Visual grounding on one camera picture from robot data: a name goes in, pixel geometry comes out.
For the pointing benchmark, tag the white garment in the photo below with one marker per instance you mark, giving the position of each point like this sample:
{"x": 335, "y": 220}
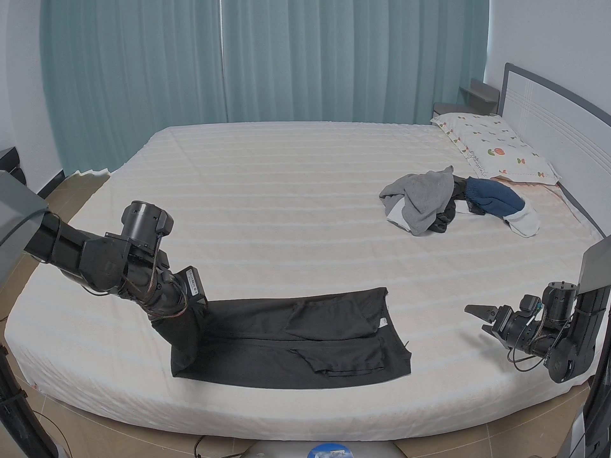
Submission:
{"x": 524, "y": 222}
{"x": 397, "y": 217}

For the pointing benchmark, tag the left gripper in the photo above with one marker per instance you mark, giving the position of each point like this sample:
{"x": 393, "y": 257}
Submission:
{"x": 167, "y": 298}

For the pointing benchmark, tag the black garment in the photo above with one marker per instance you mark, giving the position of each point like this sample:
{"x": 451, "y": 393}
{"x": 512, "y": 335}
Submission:
{"x": 444, "y": 220}

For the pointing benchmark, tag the black chest of drawers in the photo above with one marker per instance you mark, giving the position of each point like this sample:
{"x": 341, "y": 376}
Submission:
{"x": 9, "y": 162}

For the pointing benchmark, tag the bed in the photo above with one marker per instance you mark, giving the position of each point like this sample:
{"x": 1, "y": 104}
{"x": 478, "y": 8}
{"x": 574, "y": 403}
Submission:
{"x": 286, "y": 184}

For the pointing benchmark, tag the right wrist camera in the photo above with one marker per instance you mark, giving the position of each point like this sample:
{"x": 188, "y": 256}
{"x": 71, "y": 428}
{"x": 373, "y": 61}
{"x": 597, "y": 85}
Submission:
{"x": 531, "y": 306}

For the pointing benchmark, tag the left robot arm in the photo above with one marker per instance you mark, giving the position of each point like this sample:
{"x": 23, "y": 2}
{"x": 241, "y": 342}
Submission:
{"x": 86, "y": 255}

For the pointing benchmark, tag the blue-green curtain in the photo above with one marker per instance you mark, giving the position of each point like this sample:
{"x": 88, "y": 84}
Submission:
{"x": 133, "y": 65}
{"x": 353, "y": 41}

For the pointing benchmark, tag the grey bedside table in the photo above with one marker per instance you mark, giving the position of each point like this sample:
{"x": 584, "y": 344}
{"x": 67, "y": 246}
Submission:
{"x": 477, "y": 94}

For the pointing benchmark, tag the dark blue garment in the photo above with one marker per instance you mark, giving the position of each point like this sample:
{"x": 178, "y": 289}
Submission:
{"x": 496, "y": 198}

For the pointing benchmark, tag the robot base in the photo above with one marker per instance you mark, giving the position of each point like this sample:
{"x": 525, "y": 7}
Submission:
{"x": 324, "y": 449}

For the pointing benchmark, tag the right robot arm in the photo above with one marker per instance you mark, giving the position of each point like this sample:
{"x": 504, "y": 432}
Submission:
{"x": 582, "y": 337}

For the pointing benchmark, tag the white printed pillow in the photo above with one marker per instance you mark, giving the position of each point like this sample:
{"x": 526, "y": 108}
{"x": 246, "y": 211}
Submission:
{"x": 501, "y": 148}

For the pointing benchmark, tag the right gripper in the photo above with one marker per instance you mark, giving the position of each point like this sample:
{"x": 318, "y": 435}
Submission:
{"x": 520, "y": 334}

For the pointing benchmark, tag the black T-shirt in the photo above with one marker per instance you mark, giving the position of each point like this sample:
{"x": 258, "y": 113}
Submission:
{"x": 286, "y": 346}

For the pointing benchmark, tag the grey garment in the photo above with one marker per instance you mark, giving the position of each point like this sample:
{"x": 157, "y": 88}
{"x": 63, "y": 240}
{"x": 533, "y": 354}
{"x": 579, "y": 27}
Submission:
{"x": 422, "y": 198}

